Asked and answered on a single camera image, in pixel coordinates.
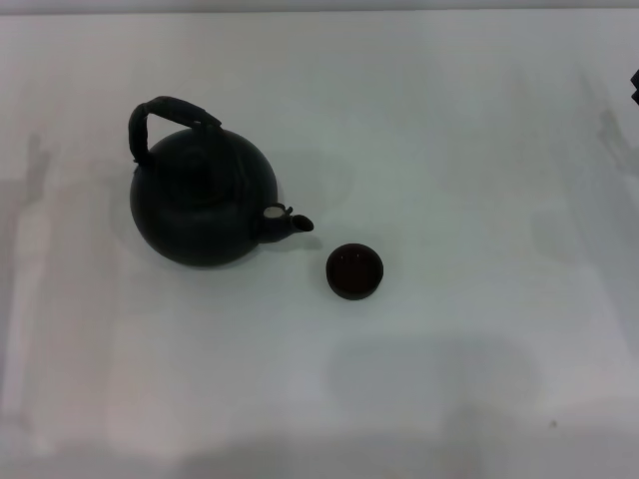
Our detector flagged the small dark teacup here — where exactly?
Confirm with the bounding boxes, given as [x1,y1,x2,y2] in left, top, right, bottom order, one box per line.
[324,242,385,302]

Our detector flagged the black round teapot with handle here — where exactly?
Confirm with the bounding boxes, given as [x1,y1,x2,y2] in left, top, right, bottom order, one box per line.
[128,95,316,268]

